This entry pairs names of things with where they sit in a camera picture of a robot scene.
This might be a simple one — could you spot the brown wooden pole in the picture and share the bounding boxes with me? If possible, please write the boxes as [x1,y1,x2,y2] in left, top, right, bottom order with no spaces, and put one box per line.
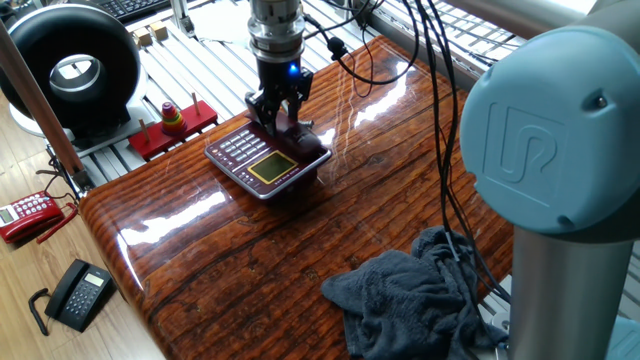
[0,22,96,194]

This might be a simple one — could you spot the red telephone base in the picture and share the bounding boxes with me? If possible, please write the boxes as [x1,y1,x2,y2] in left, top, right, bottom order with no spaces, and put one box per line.
[0,191,65,245]

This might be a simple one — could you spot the red telephone handset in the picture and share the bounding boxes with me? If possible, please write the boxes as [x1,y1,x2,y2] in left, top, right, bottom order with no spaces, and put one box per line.
[35,202,80,245]

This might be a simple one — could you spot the dark grey cloth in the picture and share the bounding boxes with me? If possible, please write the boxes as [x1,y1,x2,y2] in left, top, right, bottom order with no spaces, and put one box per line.
[320,225,509,360]

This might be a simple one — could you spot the black keyboard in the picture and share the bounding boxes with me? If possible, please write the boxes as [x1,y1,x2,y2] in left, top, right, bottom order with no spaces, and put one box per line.
[94,0,171,24]

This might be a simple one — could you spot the black phone cord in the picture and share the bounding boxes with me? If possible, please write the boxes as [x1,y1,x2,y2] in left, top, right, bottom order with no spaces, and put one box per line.
[27,287,52,337]

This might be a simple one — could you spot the aluminium upright post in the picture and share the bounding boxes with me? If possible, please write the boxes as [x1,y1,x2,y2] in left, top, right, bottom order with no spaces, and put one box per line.
[169,0,195,39]

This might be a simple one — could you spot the small wooden block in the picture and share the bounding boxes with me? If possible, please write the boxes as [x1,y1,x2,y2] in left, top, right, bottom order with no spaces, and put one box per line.
[132,27,154,49]
[148,20,170,42]

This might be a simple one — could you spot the maroon telephone base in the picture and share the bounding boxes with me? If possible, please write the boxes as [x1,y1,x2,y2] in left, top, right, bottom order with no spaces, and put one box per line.
[203,119,333,201]

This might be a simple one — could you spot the maroon telephone handset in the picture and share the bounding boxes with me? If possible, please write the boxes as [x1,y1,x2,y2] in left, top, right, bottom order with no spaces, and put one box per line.
[249,110,329,161]

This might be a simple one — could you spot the red peg board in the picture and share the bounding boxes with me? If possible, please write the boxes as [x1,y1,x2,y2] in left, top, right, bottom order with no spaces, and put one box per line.
[128,92,220,162]

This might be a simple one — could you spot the black telephone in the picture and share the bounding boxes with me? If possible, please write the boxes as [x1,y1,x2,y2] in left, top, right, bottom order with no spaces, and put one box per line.
[43,258,119,334]

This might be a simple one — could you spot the black round fan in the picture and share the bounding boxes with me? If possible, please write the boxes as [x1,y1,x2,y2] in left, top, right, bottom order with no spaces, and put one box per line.
[0,3,149,151]

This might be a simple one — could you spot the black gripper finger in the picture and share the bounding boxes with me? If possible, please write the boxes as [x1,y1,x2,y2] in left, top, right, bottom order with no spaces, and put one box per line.
[244,88,282,136]
[285,69,315,122]

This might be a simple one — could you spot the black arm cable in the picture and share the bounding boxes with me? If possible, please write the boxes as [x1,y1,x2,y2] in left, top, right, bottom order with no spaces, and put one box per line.
[302,0,511,306]

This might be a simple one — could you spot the rainbow stacked rings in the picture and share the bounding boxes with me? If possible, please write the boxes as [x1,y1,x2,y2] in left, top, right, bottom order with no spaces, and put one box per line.
[160,101,189,136]

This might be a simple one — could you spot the white plastic sheet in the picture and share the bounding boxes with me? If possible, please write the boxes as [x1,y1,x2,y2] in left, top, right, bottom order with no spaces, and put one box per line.
[189,0,251,44]

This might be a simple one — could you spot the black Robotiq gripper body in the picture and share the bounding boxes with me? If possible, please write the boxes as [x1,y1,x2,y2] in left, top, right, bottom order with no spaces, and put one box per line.
[255,55,314,100]

